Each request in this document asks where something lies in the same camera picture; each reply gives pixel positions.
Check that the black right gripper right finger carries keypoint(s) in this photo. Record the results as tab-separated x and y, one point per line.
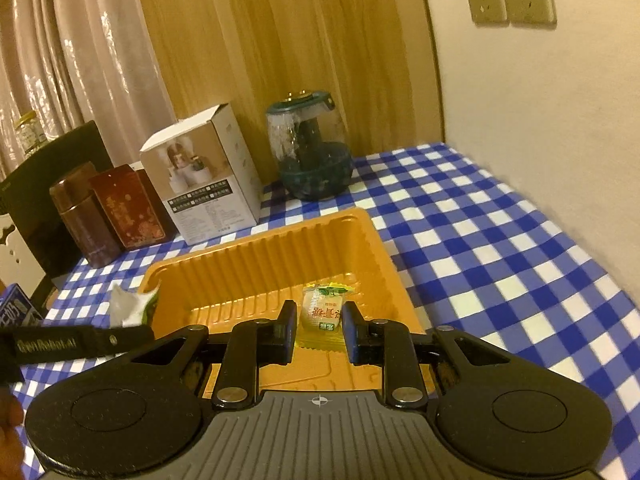
397	352

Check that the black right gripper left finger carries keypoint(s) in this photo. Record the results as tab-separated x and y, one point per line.
252	345

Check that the yellow green snack packet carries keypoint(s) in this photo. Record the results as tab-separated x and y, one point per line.
322	306

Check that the white green snack packet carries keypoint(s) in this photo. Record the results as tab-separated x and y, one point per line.
127	309

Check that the person's left hand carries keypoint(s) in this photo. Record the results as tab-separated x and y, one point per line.
11	446

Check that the blue milk carton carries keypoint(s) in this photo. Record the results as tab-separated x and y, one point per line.
16	310

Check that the white carved chair back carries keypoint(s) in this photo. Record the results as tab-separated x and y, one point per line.
18	265

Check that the orange plastic tray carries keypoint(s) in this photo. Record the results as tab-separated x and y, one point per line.
251	278

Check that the blue white checkered tablecloth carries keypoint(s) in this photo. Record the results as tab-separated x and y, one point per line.
475	255

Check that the brown cylindrical tin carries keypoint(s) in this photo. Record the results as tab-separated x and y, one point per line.
83	216

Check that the dark red gift box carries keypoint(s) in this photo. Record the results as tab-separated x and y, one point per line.
133	207

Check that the white product box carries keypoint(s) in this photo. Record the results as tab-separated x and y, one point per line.
203	172

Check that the green glass humidifier jar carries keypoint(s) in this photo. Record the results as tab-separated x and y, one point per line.
307	139

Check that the glass jar with lid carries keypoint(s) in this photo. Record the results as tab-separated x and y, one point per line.
30	134

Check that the beige curtain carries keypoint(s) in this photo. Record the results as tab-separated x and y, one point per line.
77	61

